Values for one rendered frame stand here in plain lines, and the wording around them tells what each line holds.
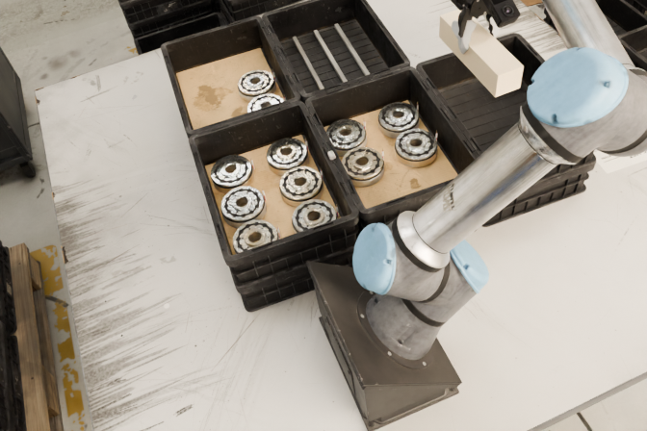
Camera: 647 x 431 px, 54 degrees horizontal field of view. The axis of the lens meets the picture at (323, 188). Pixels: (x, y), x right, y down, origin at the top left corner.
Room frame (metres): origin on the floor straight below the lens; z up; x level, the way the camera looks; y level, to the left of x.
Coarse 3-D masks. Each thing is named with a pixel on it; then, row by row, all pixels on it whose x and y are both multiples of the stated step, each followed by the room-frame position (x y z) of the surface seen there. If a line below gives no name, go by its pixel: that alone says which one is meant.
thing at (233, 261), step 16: (272, 112) 1.17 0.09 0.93; (304, 112) 1.15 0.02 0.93; (224, 128) 1.14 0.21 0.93; (192, 144) 1.10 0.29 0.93; (320, 144) 1.03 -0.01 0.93; (336, 176) 0.93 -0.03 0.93; (208, 192) 0.95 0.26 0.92; (352, 208) 0.83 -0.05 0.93; (336, 224) 0.79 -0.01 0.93; (352, 224) 0.80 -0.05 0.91; (224, 240) 0.80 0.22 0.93; (288, 240) 0.78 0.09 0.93; (304, 240) 0.78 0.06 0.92; (224, 256) 0.76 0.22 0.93; (240, 256) 0.76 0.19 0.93; (256, 256) 0.76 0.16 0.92
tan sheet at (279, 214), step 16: (256, 160) 1.11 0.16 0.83; (208, 176) 1.08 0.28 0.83; (256, 176) 1.06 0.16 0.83; (272, 176) 1.05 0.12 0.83; (272, 192) 0.99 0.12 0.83; (272, 208) 0.95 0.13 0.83; (288, 208) 0.94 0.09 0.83; (224, 224) 0.92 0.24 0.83; (272, 224) 0.90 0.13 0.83; (288, 224) 0.89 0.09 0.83
